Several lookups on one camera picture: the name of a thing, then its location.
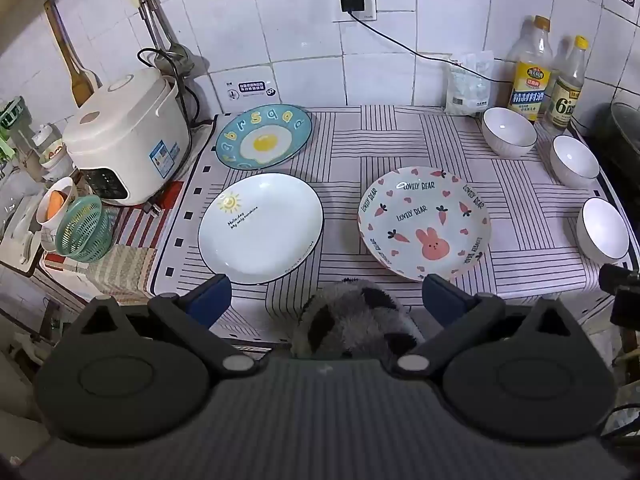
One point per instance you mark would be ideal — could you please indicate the hanging metal ladle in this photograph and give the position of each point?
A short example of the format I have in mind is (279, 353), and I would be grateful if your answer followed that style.
(170, 55)

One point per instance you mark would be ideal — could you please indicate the green plastic colander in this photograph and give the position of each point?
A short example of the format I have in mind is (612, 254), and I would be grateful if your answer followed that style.
(82, 230)

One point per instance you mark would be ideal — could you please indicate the white sun print plate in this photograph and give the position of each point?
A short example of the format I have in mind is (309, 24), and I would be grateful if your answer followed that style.
(265, 230)

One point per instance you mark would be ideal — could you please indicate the pink bunny print plate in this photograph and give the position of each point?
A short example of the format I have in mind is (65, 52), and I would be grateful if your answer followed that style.
(425, 220)

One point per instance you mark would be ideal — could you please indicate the red striped cloth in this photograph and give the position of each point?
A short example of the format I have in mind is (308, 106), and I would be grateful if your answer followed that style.
(135, 225)

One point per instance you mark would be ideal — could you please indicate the white bowl with dark rim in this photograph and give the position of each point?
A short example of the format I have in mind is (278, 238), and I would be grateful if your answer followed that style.
(575, 157)
(602, 227)
(507, 127)

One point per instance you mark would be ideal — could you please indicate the green plastic kitchen tool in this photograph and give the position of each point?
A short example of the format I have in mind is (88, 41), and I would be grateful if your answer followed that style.
(10, 115)

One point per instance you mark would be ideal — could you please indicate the orange food piece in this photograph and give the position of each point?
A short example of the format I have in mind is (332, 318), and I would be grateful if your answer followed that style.
(56, 205)

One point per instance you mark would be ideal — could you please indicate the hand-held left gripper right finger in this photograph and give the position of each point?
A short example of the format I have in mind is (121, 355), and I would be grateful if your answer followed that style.
(440, 296)

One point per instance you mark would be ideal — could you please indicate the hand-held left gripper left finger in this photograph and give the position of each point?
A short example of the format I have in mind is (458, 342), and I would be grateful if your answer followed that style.
(214, 296)

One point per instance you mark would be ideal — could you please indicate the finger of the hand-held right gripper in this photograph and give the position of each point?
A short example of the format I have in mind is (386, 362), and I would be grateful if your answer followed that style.
(617, 276)

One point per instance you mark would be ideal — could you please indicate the grey black plush toy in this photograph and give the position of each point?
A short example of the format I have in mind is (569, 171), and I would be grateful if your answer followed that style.
(350, 320)

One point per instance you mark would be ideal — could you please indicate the clear vinegar bottle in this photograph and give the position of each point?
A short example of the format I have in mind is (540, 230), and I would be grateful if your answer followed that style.
(565, 105)

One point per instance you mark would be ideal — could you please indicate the small patterned bowl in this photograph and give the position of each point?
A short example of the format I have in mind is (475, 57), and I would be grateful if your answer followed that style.
(50, 232)

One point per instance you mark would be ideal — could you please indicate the yellow label oil bottle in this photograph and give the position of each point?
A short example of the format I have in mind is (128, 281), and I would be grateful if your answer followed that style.
(527, 85)

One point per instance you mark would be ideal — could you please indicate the green checked cloth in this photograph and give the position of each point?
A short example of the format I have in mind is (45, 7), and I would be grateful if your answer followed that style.
(120, 270)

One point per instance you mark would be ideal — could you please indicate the white dish tray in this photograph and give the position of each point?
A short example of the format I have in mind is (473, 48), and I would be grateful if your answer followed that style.
(20, 240)

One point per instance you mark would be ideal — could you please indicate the blue fried egg plate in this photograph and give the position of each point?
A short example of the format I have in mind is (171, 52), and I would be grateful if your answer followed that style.
(260, 142)

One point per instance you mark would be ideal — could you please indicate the white wall label sticker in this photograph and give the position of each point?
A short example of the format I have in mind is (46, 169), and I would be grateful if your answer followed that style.
(250, 87)

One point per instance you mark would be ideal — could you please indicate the wooden spatula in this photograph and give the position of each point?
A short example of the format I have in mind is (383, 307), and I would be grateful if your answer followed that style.
(75, 72)

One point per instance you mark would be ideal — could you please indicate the white plastic bag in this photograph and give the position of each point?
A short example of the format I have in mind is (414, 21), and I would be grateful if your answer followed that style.
(467, 90)

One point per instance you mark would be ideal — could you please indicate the white rice cooker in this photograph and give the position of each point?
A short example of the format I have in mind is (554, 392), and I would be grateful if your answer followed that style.
(125, 130)

